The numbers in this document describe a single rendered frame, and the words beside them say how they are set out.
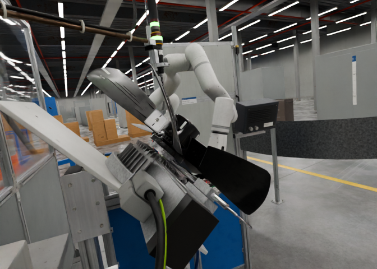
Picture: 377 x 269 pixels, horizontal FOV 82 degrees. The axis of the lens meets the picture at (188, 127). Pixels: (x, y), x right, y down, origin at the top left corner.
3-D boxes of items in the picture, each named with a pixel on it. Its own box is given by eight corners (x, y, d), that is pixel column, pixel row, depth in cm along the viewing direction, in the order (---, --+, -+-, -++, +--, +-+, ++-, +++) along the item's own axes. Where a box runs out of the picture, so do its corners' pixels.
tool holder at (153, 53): (157, 65, 78) (153, 36, 77) (143, 68, 82) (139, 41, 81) (173, 66, 85) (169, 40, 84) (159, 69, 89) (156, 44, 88)
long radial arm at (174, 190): (130, 188, 66) (155, 158, 68) (148, 201, 69) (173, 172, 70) (145, 244, 39) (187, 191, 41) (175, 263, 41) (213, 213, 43)
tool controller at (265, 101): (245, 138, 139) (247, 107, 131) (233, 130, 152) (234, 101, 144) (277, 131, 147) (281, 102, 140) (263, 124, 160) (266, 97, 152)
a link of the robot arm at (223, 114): (217, 125, 108) (208, 124, 100) (221, 99, 108) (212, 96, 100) (233, 128, 103) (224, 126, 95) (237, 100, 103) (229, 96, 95)
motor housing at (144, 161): (168, 217, 69) (194, 184, 71) (110, 175, 61) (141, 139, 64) (153, 191, 90) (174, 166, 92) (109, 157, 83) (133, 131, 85)
